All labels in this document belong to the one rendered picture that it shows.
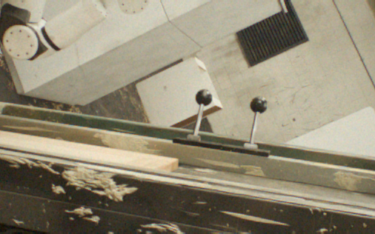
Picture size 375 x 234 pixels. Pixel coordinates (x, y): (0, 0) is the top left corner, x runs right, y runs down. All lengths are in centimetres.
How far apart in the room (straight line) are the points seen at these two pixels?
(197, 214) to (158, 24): 293
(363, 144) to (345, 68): 459
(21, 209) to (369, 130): 418
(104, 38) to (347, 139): 213
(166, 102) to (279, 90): 338
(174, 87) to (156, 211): 558
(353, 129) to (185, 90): 211
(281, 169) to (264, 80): 806
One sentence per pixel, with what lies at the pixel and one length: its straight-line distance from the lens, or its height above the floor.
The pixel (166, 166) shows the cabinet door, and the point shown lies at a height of 137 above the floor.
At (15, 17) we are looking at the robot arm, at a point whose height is 115.
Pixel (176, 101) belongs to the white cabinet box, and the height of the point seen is 36.
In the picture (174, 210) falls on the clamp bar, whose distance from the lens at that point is 52.
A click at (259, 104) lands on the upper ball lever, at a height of 154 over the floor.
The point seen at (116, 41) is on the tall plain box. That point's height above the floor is 75.
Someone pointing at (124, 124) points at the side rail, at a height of 119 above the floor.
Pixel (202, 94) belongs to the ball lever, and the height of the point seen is 144.
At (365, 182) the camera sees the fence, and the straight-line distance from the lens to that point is 116.
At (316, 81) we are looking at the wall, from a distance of 912.
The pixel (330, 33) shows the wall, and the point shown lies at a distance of 925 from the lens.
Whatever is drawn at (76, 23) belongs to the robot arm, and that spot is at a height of 126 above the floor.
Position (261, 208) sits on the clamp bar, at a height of 157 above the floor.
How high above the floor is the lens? 164
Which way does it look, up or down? 12 degrees down
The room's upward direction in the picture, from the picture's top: 65 degrees clockwise
